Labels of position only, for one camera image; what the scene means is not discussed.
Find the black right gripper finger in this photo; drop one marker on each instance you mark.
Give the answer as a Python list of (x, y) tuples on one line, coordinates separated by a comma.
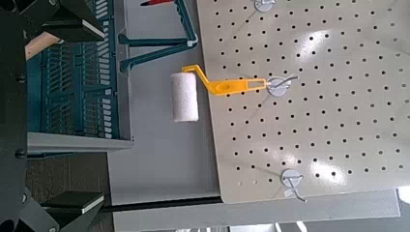
[(74, 29), (75, 206)]

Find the blue plastic crate grey rim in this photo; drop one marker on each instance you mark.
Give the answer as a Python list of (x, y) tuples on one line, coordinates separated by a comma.
[(80, 96)]

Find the black pegboard stand pole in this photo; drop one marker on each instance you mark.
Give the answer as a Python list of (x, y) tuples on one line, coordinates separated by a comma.
[(161, 204)]

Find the yellow paint roller white sleeve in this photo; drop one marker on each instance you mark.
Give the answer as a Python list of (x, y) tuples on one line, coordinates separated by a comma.
[(183, 96)]

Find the white pegboard hook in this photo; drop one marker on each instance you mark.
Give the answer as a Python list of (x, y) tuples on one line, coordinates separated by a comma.
[(264, 5), (276, 87), (290, 177)]

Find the beige perforated pegboard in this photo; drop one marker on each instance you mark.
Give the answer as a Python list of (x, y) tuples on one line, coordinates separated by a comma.
[(322, 129)]

